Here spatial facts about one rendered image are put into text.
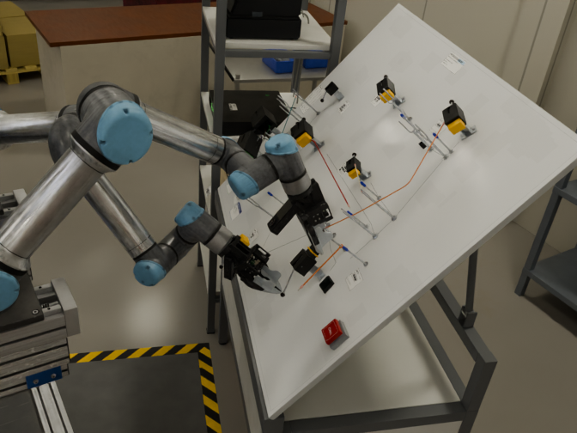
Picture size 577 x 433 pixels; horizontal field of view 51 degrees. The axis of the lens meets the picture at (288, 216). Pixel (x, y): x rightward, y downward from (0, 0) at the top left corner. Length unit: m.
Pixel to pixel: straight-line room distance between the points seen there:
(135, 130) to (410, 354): 1.17
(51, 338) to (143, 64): 3.24
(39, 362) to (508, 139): 1.30
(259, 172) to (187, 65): 3.33
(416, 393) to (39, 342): 1.06
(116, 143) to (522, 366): 2.57
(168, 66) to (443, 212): 3.43
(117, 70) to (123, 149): 3.36
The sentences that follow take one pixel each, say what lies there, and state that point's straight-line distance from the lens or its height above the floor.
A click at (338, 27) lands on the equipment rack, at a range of 2.44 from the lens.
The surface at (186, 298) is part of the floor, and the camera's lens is 3.33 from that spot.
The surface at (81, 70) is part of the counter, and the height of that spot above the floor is 0.63.
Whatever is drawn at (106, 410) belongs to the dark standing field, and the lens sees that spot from 2.84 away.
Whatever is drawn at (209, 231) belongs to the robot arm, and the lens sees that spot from 1.65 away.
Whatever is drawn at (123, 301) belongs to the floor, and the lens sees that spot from 3.34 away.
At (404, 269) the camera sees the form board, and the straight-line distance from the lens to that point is 1.55.
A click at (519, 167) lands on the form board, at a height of 1.55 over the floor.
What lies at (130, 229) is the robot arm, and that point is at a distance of 1.61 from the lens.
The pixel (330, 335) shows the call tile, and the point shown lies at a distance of 1.57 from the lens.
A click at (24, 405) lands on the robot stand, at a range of 2.65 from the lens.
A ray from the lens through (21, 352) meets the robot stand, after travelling 1.67.
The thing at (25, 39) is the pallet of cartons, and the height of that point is 0.37.
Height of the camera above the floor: 2.17
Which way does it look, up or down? 33 degrees down
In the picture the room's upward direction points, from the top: 6 degrees clockwise
